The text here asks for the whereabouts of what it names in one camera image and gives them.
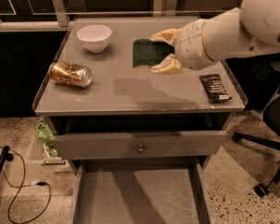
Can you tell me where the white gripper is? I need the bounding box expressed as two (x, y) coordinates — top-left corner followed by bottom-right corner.
(150, 20), (216, 75)

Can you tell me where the green yellow sponge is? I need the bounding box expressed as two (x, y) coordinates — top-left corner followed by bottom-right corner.
(133, 38), (175, 68)

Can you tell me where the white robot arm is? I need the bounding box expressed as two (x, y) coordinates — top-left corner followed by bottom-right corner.
(150, 0), (280, 74)

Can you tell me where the grey top drawer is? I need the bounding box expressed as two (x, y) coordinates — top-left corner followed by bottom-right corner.
(51, 131), (227, 160)

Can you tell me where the round metal drawer knob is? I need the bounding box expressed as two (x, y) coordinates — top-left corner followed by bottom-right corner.
(137, 145), (146, 154)

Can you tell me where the grey open middle drawer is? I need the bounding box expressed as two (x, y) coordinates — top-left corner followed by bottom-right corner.
(68, 163), (215, 224)

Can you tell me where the black snack packet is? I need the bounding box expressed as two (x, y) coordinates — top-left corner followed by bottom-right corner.
(200, 74), (232, 104)

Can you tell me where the white ceramic bowl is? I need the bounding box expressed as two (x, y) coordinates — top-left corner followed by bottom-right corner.
(77, 24), (112, 53)

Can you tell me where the grey cabinet with glass top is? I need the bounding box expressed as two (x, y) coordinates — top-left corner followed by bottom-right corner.
(32, 15), (248, 173)

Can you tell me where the gold soda can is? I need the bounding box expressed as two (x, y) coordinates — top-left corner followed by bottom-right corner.
(49, 62), (91, 88)

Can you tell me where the black office chair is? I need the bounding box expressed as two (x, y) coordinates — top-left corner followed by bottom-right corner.
(232, 62), (280, 197)

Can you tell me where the clear plastic bin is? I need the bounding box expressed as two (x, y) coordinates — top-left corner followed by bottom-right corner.
(25, 118), (72, 172)

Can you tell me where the metal rail bracket left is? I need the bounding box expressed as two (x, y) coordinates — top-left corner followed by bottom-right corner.
(51, 0), (69, 27)

